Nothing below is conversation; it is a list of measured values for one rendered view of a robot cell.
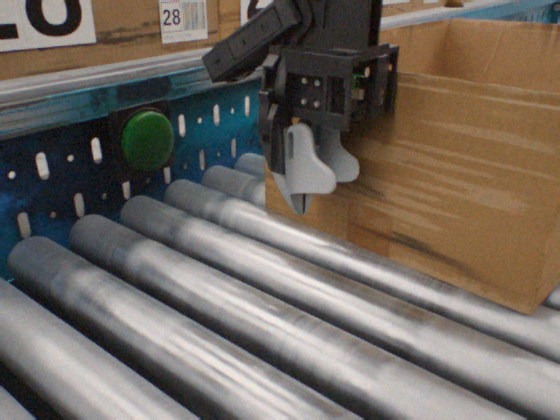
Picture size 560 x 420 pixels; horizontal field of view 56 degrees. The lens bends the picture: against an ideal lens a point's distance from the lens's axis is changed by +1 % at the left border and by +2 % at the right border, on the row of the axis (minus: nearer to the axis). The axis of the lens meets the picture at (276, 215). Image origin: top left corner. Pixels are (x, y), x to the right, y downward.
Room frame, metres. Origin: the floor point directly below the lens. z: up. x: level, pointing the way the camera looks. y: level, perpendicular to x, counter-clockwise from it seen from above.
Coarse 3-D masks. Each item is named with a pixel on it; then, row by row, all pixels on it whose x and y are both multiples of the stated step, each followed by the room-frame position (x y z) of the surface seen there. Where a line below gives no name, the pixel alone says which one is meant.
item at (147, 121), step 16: (144, 112) 0.58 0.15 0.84; (128, 128) 0.56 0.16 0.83; (144, 128) 0.57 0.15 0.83; (160, 128) 0.58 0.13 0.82; (128, 144) 0.55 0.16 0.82; (144, 144) 0.56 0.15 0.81; (160, 144) 0.58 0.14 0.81; (128, 160) 0.55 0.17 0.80; (144, 160) 0.56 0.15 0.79; (160, 160) 0.58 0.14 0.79
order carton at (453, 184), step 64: (448, 64) 0.80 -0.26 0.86; (512, 64) 0.74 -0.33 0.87; (384, 128) 0.43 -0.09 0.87; (448, 128) 0.39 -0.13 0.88; (512, 128) 0.36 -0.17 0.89; (384, 192) 0.42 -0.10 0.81; (448, 192) 0.39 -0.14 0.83; (512, 192) 0.35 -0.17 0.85; (448, 256) 0.38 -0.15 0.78; (512, 256) 0.35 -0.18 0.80
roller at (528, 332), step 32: (192, 192) 0.58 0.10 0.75; (224, 224) 0.53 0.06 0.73; (256, 224) 0.50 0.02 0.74; (288, 224) 0.49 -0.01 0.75; (320, 256) 0.44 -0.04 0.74; (352, 256) 0.43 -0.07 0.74; (384, 256) 0.42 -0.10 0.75; (384, 288) 0.40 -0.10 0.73; (416, 288) 0.38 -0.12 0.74; (448, 288) 0.37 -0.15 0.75; (480, 320) 0.35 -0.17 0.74; (512, 320) 0.34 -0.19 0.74; (544, 320) 0.33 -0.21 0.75; (544, 352) 0.31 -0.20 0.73
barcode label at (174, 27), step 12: (168, 0) 0.70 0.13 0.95; (180, 0) 0.72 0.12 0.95; (192, 0) 0.74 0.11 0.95; (204, 0) 0.75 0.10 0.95; (168, 12) 0.70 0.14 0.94; (180, 12) 0.72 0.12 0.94; (192, 12) 0.73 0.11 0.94; (204, 12) 0.75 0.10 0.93; (168, 24) 0.70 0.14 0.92; (180, 24) 0.72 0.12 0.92; (192, 24) 0.73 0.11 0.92; (204, 24) 0.75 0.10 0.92; (168, 36) 0.70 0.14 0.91; (180, 36) 0.72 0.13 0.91; (192, 36) 0.73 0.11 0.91; (204, 36) 0.75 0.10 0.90
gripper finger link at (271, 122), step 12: (264, 96) 0.40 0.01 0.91; (264, 108) 0.40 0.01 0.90; (276, 108) 0.40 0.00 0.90; (264, 120) 0.40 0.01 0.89; (276, 120) 0.40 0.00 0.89; (288, 120) 0.41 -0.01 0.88; (264, 132) 0.40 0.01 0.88; (276, 132) 0.40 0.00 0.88; (264, 144) 0.40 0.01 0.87; (276, 144) 0.41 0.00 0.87; (264, 156) 0.41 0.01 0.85; (276, 156) 0.41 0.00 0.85; (276, 168) 0.41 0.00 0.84
